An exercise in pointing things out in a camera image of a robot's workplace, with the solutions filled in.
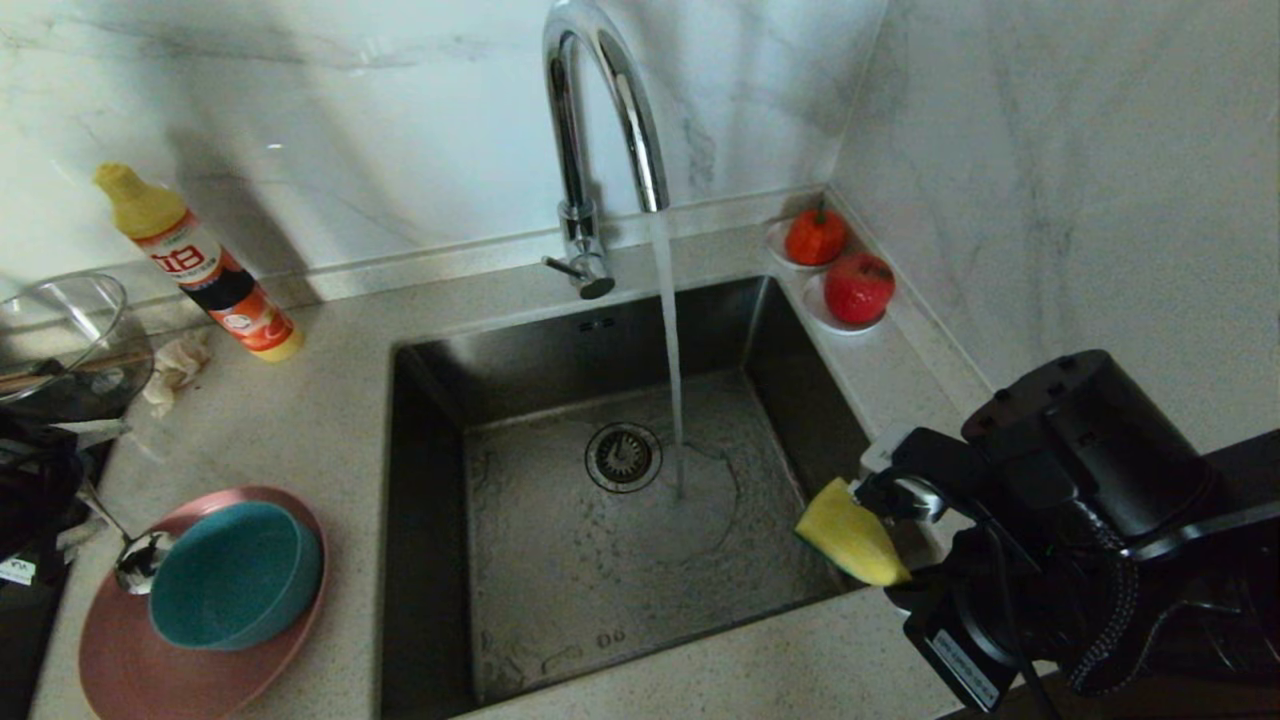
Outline yellow capped dish soap bottle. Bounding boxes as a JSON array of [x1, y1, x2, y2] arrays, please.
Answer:
[[92, 163, 304, 362]]

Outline clear running water stream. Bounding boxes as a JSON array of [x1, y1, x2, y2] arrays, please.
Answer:
[[650, 212, 691, 501]]

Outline crumpled beige tissue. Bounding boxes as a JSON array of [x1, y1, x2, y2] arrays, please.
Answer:
[[142, 331, 212, 417]]

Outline clear glass bowl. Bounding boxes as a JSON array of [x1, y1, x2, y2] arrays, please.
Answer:
[[0, 272, 154, 421]]

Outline yellow green sponge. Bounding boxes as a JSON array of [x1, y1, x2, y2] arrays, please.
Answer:
[[795, 477, 913, 588]]

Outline teal bowl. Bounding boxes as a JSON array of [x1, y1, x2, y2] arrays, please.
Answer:
[[148, 500, 323, 652]]

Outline brown wooden stick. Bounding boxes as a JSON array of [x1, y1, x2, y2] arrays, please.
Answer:
[[0, 352, 147, 394]]

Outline red apple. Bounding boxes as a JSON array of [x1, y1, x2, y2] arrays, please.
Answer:
[[824, 252, 896, 326]]

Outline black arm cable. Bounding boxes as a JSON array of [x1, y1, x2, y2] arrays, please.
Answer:
[[1065, 520, 1280, 720]]

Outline metal spoon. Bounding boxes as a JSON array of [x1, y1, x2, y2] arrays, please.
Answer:
[[78, 482, 179, 597]]

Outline small white dish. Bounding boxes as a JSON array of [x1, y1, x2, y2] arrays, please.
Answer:
[[767, 219, 851, 271], [803, 272, 889, 336]]

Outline chrome gooseneck faucet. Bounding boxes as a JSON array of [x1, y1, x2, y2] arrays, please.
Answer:
[[542, 0, 669, 301]]

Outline pink plate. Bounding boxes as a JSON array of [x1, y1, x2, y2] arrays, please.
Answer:
[[78, 487, 327, 720]]

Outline black stove top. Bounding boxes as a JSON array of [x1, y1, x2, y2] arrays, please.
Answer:
[[0, 405, 126, 720]]

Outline stainless steel sink basin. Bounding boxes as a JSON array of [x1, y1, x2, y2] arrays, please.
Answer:
[[378, 275, 906, 720]]

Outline round metal drain strainer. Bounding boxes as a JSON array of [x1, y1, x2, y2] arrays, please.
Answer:
[[584, 421, 662, 494]]

